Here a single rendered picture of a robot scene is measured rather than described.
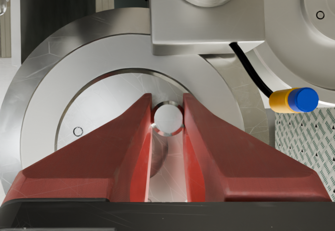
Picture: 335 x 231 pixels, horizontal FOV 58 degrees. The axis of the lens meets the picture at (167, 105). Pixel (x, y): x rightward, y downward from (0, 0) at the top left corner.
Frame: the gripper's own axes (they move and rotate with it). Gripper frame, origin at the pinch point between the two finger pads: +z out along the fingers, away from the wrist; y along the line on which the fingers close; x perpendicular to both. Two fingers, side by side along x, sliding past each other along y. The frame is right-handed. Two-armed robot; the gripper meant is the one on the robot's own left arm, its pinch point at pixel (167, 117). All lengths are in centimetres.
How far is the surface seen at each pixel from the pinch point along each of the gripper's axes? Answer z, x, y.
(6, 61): 33.0, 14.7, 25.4
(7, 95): 3.5, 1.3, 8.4
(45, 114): 2.3, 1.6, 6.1
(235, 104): 3.0, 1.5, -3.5
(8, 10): 331, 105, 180
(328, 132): 12.2, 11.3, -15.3
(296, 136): 16.7, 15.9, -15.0
